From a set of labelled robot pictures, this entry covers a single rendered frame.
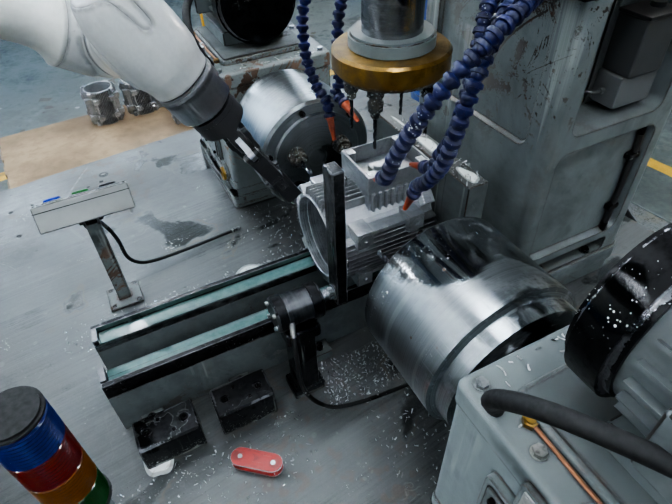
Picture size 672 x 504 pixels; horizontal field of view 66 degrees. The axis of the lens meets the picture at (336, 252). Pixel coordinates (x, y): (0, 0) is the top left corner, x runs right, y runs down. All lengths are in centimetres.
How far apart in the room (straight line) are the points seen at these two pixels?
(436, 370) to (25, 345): 86
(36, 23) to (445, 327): 66
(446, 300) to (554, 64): 38
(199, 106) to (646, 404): 61
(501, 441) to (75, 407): 78
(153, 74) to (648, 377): 62
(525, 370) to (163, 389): 61
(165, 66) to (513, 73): 53
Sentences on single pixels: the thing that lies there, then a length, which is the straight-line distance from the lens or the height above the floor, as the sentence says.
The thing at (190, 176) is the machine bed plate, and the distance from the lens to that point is 156.
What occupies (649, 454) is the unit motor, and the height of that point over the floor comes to 128.
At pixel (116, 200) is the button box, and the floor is 106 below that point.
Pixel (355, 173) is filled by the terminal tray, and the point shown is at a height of 113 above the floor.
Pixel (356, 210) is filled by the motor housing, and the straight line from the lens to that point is 89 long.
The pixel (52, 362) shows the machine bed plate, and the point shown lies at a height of 80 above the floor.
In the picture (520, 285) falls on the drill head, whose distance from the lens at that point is 67.
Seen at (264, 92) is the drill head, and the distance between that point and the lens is 114.
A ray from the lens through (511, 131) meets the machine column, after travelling 94.
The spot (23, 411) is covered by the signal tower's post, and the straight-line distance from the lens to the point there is 56.
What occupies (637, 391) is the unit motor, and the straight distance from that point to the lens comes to 47.
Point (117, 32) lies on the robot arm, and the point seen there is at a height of 142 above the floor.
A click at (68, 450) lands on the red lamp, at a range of 61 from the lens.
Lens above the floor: 163
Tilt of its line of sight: 42 degrees down
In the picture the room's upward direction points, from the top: 2 degrees counter-clockwise
